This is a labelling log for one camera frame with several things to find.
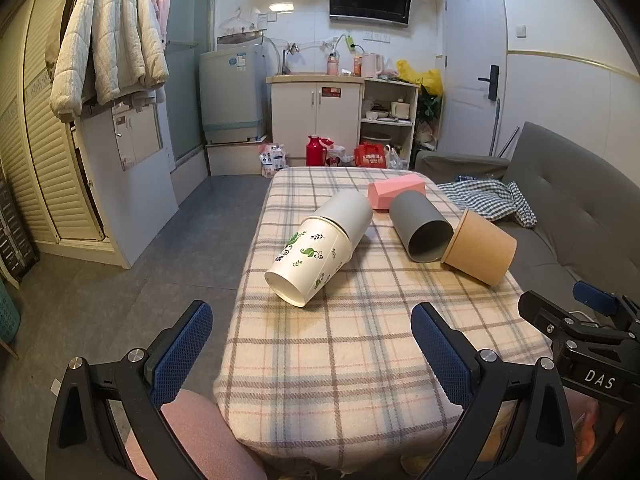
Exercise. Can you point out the glass shower door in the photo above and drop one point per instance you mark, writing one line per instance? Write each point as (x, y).
(190, 85)

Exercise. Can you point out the teal plastic basket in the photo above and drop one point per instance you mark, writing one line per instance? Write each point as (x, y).
(7, 312)

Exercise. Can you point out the grey sofa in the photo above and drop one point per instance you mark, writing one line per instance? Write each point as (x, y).
(565, 200)

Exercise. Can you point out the dark plastic crate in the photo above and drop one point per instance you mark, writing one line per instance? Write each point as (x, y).
(15, 240)

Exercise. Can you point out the grey washing machine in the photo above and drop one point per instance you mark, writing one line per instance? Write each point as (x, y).
(232, 92)

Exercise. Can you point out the blue checked cloth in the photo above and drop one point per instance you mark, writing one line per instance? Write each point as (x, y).
(487, 200)

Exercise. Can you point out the orange bottle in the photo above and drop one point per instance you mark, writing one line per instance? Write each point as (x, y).
(357, 65)
(332, 66)

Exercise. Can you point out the dark grey cup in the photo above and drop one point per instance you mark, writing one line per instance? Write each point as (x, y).
(417, 225)

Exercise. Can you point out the yellow plastic bag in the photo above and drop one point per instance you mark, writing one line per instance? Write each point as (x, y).
(425, 77)

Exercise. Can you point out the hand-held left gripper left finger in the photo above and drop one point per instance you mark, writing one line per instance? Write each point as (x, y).
(182, 355)

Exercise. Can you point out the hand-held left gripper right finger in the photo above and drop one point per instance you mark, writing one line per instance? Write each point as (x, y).
(442, 357)

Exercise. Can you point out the white sink cabinet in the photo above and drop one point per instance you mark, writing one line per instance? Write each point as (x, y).
(315, 115)

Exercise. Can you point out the white printed package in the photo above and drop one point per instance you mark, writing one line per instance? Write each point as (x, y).
(272, 159)

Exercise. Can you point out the plaid blanket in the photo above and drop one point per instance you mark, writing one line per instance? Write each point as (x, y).
(360, 350)

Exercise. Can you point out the light grey cup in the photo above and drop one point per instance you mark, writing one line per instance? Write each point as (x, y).
(347, 210)

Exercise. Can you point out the white open shelf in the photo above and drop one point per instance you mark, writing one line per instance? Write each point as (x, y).
(387, 127)

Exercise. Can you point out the white electric kettle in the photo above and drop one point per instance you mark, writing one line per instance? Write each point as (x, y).
(371, 65)

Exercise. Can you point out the white washing machine platform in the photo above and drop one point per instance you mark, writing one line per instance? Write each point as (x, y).
(232, 157)

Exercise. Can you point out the pink hanging garment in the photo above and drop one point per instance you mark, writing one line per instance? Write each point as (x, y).
(162, 10)

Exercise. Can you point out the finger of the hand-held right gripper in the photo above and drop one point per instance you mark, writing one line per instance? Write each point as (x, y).
(592, 297)
(542, 312)

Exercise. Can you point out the red thermos jug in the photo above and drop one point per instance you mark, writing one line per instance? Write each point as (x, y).
(314, 152)

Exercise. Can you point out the pink box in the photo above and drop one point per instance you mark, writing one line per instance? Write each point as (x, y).
(395, 190)

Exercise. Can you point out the cream louvered wardrobe door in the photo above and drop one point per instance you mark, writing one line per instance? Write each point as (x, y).
(45, 160)

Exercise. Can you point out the white puffer jacket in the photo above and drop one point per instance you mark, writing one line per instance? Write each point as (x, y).
(107, 35)

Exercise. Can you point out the white door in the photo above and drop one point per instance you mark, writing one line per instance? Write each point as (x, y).
(470, 35)

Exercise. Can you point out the white light switch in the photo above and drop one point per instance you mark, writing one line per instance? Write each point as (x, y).
(521, 31)

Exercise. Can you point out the white cabinet panel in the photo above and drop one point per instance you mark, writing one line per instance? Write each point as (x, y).
(135, 185)

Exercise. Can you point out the brown paper cup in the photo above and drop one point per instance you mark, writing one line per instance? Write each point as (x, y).
(480, 247)

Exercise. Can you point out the cream pot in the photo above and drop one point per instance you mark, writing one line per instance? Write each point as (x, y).
(400, 110)

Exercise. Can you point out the white leaf-print paper cup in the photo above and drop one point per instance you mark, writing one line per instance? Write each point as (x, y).
(305, 260)

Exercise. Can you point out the red gift bag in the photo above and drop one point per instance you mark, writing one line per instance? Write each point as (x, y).
(371, 156)

